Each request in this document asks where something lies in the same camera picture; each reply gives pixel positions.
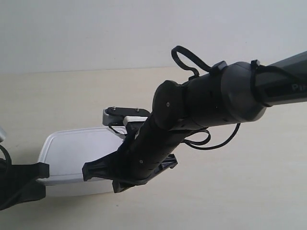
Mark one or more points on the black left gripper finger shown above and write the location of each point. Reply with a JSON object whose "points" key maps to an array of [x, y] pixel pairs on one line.
{"points": [[23, 182]]}

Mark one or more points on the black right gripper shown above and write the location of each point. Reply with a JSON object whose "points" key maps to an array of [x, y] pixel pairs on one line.
{"points": [[141, 155]]}

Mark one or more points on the white lidded plastic container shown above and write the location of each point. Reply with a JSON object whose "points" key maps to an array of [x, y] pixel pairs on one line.
{"points": [[67, 151]]}

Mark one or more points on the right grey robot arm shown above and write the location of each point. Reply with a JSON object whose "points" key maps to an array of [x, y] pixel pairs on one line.
{"points": [[213, 96]]}

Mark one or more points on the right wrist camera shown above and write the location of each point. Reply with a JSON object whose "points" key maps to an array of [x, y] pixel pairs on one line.
{"points": [[114, 116]]}

